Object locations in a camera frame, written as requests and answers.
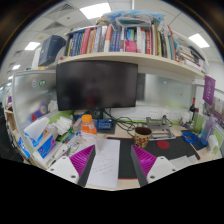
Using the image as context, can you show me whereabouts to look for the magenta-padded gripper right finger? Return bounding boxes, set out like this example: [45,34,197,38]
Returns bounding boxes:
[130,145,181,188]

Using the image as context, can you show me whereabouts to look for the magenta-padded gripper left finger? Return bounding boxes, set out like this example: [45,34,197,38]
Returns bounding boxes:
[46,144,98,188]

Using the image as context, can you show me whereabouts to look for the orange-capped drink bottle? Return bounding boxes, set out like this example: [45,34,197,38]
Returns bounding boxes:
[80,114,100,153]

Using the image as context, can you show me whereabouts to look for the translucent purple water bottle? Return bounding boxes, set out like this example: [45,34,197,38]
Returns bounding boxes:
[199,114,218,147]

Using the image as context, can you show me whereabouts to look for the black desk mat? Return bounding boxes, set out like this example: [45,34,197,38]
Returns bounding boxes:
[106,135,201,181]

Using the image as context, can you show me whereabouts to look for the flat round red coaster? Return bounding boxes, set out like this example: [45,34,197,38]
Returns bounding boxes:
[156,140,171,150]

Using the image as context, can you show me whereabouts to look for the blue tissue box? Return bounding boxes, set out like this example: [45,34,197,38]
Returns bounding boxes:
[23,116,58,160]

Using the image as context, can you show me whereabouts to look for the floral patterned cup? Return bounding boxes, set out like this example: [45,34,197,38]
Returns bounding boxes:
[134,126,153,149]

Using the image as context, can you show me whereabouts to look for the white paper sheet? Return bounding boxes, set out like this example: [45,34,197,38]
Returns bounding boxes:
[85,138,121,190]

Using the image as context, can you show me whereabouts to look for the small blue box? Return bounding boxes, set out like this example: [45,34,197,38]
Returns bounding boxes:
[95,118,116,132]

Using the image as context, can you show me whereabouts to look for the dark wine bottle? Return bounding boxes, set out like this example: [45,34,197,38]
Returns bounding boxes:
[188,97,197,123]

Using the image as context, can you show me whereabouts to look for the black computer monitor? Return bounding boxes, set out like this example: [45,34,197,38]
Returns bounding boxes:
[55,60,139,119]

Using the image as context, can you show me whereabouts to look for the purple hanging banner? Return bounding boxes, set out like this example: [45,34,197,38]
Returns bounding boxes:
[202,75,217,107]

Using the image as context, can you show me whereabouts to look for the beige shelf unit with books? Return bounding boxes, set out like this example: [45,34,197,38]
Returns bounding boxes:
[58,9,209,81]

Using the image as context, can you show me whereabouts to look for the dark blue box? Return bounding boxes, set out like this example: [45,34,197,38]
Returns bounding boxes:
[37,35,67,67]

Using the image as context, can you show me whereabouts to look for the blue coiled cable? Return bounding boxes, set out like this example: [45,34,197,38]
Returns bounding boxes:
[180,130,199,145]

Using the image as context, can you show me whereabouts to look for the black cables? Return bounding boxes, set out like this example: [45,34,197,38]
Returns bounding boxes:
[103,109,148,138]

